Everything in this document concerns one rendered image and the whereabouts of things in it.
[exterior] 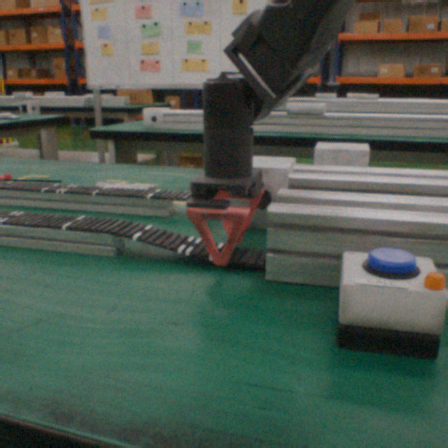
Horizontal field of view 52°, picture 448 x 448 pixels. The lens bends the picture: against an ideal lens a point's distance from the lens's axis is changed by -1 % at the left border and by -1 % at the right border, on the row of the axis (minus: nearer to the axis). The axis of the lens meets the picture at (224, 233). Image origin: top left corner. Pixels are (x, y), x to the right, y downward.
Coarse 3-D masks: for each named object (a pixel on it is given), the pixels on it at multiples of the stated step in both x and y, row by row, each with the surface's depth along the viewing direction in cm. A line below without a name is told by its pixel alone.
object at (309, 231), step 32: (288, 192) 56; (320, 192) 56; (288, 224) 50; (320, 224) 48; (352, 224) 47; (384, 224) 46; (416, 224) 45; (288, 256) 50; (320, 256) 50; (416, 256) 46
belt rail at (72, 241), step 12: (0, 228) 62; (12, 228) 61; (24, 228) 61; (36, 228) 60; (0, 240) 62; (12, 240) 62; (24, 240) 61; (36, 240) 61; (48, 240) 61; (60, 240) 61; (72, 240) 60; (84, 240) 59; (96, 240) 59; (108, 240) 58; (120, 240) 60; (72, 252) 60; (84, 252) 60; (96, 252) 59; (108, 252) 59
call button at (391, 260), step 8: (384, 248) 40; (392, 248) 40; (368, 256) 39; (376, 256) 38; (384, 256) 38; (392, 256) 38; (400, 256) 38; (408, 256) 38; (368, 264) 39; (376, 264) 38; (384, 264) 37; (392, 264) 37; (400, 264) 37; (408, 264) 37; (416, 264) 38; (392, 272) 37; (400, 272) 37; (408, 272) 37
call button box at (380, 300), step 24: (360, 264) 40; (432, 264) 40; (360, 288) 36; (384, 288) 36; (408, 288) 36; (360, 312) 37; (384, 312) 36; (408, 312) 36; (432, 312) 35; (360, 336) 38; (384, 336) 37; (408, 336) 37; (432, 336) 36
